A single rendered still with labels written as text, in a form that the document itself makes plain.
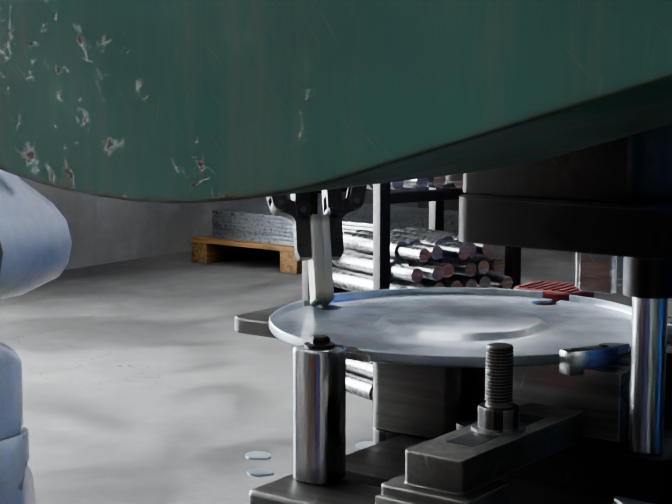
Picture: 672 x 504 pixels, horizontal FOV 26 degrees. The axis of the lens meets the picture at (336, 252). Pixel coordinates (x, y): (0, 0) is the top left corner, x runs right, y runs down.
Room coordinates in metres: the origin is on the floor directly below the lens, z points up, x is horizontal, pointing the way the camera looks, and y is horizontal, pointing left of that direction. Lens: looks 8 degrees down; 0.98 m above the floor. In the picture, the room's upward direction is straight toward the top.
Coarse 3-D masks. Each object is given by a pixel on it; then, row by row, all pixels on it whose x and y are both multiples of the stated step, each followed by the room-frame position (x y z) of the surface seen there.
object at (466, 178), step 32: (544, 160) 0.95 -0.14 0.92; (576, 160) 0.94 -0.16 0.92; (608, 160) 0.93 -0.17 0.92; (640, 160) 0.92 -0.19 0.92; (480, 192) 0.98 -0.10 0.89; (512, 192) 0.97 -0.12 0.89; (544, 192) 0.95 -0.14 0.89; (576, 192) 0.94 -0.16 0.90; (608, 192) 0.92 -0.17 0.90; (640, 192) 0.92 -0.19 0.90
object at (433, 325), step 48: (432, 288) 1.22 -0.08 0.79; (480, 288) 1.22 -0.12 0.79; (288, 336) 1.01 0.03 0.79; (336, 336) 1.03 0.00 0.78; (384, 336) 1.03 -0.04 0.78; (432, 336) 1.02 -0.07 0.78; (480, 336) 1.02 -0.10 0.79; (528, 336) 1.03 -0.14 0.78; (576, 336) 1.03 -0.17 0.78; (624, 336) 1.03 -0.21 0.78
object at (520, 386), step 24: (624, 360) 0.96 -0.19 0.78; (528, 384) 0.96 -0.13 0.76; (552, 384) 0.95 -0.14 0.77; (576, 384) 0.94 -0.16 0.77; (600, 384) 0.93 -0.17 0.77; (624, 384) 0.92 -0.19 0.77; (576, 408) 0.94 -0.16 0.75; (600, 408) 0.93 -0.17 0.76; (624, 408) 0.92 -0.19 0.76; (600, 432) 0.93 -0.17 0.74; (624, 432) 0.92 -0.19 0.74
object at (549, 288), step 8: (520, 288) 1.40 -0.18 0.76; (528, 288) 1.39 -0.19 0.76; (536, 288) 1.39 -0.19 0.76; (544, 288) 1.39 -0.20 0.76; (552, 288) 1.39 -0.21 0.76; (560, 288) 1.39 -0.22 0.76; (568, 288) 1.38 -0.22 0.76; (576, 288) 1.39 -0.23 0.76; (544, 296) 1.38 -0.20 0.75; (552, 296) 1.37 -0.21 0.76; (560, 296) 1.37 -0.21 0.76; (568, 296) 1.37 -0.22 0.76; (584, 296) 1.38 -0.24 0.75; (592, 296) 1.39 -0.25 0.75; (544, 304) 1.38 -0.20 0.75; (552, 304) 1.37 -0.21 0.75
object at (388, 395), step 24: (264, 312) 1.15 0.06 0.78; (264, 336) 1.11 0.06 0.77; (384, 384) 1.06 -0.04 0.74; (408, 384) 1.05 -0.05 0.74; (432, 384) 1.03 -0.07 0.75; (456, 384) 1.03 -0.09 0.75; (480, 384) 1.05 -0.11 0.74; (384, 408) 1.06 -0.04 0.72; (408, 408) 1.05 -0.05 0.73; (432, 408) 1.03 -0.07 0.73; (456, 408) 1.03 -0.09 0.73; (384, 432) 1.06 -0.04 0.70; (408, 432) 1.05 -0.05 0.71; (432, 432) 1.03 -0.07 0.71
